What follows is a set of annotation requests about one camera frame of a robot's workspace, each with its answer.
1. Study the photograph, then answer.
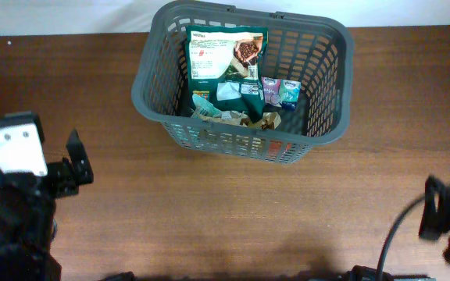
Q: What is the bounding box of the mint green wipes packet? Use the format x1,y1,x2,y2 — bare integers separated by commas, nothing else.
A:
191,94,223,119

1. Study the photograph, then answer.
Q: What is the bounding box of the orange spaghetti packet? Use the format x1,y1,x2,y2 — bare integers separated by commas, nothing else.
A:
267,140,292,158

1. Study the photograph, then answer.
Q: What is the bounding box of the green coffee bean bag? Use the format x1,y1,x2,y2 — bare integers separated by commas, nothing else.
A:
185,25,269,122

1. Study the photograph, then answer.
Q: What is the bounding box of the brown clear snack bag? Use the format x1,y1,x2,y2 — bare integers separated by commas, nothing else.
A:
241,112,281,130

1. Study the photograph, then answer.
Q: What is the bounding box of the Kleenex tissue multipack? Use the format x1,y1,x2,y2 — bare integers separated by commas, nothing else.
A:
262,77,301,112

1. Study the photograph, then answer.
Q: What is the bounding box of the beige paper pouch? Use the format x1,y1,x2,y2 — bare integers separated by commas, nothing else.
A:
205,111,250,126

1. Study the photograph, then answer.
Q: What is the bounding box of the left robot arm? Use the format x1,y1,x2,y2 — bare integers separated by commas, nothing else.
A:
0,130,94,280

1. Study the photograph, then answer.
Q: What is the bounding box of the grey plastic basket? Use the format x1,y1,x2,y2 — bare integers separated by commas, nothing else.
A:
131,1,354,164

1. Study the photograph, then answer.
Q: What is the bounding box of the black cable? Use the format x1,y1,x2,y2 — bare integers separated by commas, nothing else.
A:
375,181,450,281

